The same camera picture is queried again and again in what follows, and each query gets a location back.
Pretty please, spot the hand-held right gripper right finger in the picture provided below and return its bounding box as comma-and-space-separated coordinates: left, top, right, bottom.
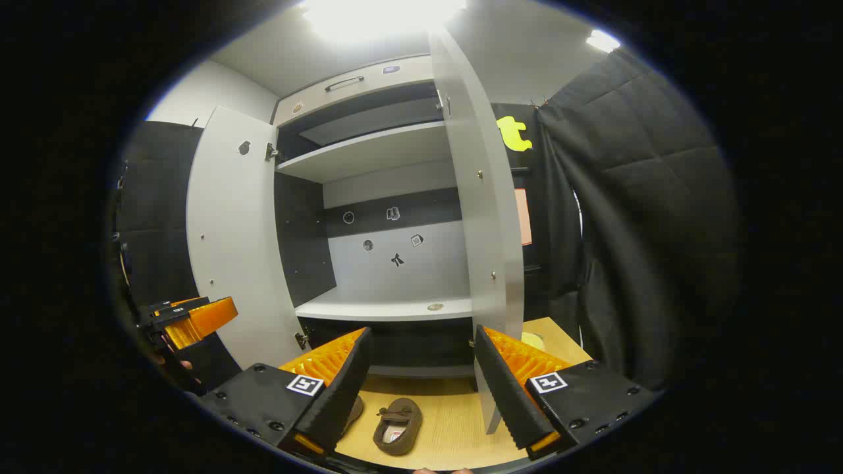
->
473, 325, 663, 460

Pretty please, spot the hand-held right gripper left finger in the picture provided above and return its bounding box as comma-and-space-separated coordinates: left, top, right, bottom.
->
198, 327, 373, 456

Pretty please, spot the brown fuzzy shoe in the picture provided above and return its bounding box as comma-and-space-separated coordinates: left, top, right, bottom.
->
373, 397, 423, 456
342, 395, 365, 435

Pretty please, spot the grey shoe cabinet door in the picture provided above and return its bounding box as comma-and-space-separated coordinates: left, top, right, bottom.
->
428, 30, 526, 435
186, 105, 312, 371

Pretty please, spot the grey shoe cabinet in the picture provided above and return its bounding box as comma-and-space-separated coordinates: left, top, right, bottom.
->
270, 55, 476, 379

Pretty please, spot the grey cabinet drawer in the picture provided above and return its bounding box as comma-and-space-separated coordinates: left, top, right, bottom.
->
272, 55, 435, 128

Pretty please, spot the black backdrop cloth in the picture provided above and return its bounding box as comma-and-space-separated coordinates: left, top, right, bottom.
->
112, 120, 204, 310
491, 47, 745, 390

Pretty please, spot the large bright ceiling light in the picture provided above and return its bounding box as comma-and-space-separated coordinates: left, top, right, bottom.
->
300, 0, 468, 41

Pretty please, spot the long ceiling light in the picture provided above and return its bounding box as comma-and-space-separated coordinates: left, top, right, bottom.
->
586, 29, 621, 53

